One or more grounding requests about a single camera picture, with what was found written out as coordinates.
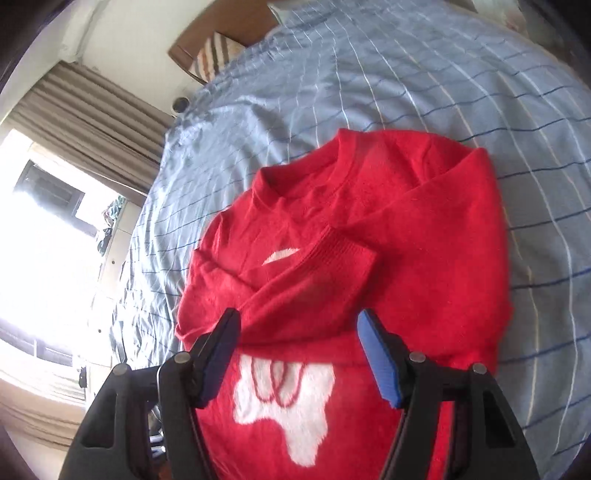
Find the clutter on windowsill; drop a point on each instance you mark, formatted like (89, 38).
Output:
(111, 219)

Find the window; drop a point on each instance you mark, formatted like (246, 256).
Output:
(41, 240)

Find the beige curtain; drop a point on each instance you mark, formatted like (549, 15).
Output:
(92, 115)

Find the blue plaid bed blanket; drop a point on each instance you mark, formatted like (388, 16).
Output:
(415, 78)

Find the wooden bed headboard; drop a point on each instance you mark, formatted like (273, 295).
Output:
(184, 56)

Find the red sweater with white animal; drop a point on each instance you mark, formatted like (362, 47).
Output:
(415, 221)

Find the striped cushion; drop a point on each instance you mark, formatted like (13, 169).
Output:
(220, 54)

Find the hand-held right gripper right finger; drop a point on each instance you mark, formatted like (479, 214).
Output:
(383, 367)

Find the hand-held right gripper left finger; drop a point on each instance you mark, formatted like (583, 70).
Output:
(217, 360)

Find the white window cabinet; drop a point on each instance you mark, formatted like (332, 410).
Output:
(117, 258)

